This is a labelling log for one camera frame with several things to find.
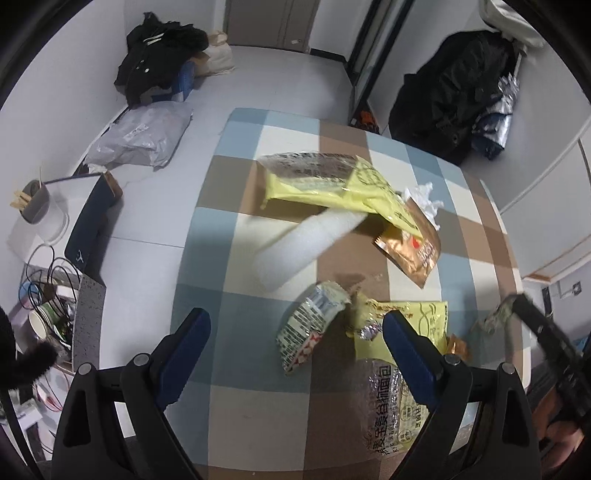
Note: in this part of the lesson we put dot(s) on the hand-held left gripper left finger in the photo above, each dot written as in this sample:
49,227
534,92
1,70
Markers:
184,360

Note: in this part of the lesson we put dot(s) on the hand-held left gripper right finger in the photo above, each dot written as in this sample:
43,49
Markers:
411,360

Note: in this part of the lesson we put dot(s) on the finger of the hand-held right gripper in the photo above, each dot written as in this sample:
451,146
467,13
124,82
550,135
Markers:
545,330

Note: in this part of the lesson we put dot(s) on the yellow snack packet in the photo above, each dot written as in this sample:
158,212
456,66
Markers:
425,318

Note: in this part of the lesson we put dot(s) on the grey wrapper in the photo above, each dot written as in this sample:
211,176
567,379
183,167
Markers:
491,318

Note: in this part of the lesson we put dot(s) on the gold brown snack packet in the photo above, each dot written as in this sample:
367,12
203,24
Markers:
411,254

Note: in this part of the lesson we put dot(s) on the yellow printed packet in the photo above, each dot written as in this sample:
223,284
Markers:
383,194

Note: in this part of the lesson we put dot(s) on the yellow clear bread bag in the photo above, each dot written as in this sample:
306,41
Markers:
304,184

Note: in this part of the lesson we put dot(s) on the person's left forearm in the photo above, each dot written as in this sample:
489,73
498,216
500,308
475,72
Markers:
27,364

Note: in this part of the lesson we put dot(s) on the small orange wrapper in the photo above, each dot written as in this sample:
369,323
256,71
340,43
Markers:
457,347

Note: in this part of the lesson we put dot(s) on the small shiny candy wrapper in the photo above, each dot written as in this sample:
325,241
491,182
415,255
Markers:
369,332

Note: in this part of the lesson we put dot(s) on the clear printed bread bag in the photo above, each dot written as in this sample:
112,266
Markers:
383,406

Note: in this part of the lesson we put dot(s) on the checkered tablecloth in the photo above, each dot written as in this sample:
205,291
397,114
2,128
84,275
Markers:
221,415

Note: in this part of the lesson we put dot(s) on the grey speckled storage box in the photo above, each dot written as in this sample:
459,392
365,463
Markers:
87,318

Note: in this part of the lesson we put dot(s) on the white blue printed wrapper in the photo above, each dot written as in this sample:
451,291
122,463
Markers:
300,332

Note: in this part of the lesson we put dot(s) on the stack of paper cups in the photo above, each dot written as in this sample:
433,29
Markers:
41,325

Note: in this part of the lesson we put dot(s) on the crumpled white tissue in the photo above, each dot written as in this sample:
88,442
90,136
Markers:
422,196

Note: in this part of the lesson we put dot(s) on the white box with navy side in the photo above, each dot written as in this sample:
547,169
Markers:
87,226

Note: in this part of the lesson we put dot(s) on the brown cardboard piece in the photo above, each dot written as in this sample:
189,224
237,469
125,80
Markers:
113,184

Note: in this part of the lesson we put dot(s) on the grey chopstick holder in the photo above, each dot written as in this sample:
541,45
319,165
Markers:
37,205

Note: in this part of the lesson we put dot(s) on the silver folded umbrella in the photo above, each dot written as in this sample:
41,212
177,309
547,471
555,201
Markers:
496,120

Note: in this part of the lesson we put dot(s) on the grey plastic mailer bag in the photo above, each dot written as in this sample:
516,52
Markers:
138,134

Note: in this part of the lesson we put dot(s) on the bundle of wooden chopsticks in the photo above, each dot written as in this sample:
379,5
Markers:
18,198

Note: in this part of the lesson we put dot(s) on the orange black tool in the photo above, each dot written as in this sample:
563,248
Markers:
364,121

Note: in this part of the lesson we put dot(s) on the black backpack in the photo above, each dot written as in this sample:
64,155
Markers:
452,92

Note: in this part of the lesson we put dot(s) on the black framed glass door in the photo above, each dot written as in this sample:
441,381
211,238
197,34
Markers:
369,60

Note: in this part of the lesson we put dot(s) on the beige tote bag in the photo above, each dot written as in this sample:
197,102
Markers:
220,57

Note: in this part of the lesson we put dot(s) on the black jacket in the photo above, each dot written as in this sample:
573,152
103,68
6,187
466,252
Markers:
152,55

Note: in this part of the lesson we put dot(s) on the white fabric bag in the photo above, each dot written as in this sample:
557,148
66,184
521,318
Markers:
512,23

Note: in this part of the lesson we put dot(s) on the grey brown door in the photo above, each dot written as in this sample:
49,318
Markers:
272,23

